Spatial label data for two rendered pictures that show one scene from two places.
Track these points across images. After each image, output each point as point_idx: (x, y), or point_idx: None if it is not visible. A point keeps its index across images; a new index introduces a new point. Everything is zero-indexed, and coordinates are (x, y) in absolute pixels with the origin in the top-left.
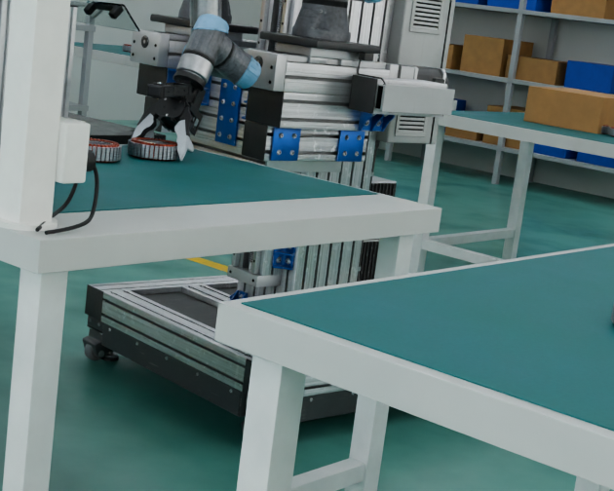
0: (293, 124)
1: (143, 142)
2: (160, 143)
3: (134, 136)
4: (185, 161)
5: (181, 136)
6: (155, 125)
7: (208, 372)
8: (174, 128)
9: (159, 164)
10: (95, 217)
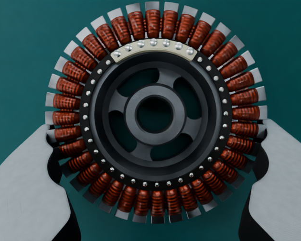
0: None
1: (139, 11)
2: (84, 62)
3: (281, 131)
4: (70, 175)
5: (18, 169)
6: (241, 231)
7: None
8: (65, 207)
9: (59, 18)
10: None
